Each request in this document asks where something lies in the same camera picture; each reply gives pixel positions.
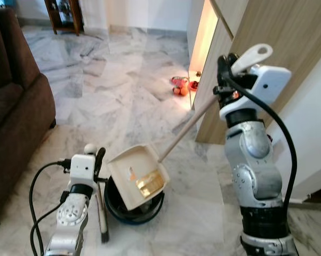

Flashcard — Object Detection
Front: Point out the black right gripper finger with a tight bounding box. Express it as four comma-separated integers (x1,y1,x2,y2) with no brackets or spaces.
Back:
217,53,239,75

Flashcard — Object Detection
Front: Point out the beige long-handled dustpan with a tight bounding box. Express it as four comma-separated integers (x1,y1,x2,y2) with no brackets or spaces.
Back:
106,44,274,211

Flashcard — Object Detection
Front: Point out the wooden broom with white knob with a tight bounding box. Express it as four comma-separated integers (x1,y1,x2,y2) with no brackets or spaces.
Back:
84,143,110,244

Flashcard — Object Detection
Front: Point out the red orange toy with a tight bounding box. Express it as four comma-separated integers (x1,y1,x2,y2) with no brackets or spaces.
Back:
171,71,200,97

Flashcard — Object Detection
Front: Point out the golden shiny scrap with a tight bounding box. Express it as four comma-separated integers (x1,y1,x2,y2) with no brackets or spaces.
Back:
136,171,165,197

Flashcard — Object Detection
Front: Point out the black round bin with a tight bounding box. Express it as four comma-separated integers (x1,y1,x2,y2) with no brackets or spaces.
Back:
103,175,166,225

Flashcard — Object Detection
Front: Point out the brown sofa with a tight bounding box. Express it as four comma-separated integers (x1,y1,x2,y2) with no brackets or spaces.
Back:
0,7,58,233

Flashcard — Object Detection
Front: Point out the dark wooden shelf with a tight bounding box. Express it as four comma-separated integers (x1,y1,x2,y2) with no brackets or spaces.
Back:
44,0,84,36

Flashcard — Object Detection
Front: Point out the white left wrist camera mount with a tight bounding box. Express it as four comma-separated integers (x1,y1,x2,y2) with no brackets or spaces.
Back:
69,154,98,188

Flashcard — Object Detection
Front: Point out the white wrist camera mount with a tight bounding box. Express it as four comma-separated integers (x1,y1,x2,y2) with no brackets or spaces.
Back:
220,63,292,121
69,154,98,188

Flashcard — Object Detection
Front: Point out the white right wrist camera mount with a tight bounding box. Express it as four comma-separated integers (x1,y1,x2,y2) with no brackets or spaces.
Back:
220,63,292,121

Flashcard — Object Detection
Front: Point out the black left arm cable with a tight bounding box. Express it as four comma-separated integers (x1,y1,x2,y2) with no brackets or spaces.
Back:
29,159,71,256

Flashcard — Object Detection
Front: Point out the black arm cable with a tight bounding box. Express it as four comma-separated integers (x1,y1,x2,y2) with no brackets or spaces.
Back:
221,75,299,214
29,159,71,256

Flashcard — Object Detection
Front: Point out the light wood wall panel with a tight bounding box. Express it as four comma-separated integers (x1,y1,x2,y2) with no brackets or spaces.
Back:
194,0,321,146

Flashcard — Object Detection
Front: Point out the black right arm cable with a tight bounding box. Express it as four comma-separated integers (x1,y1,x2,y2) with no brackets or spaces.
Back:
221,75,299,214

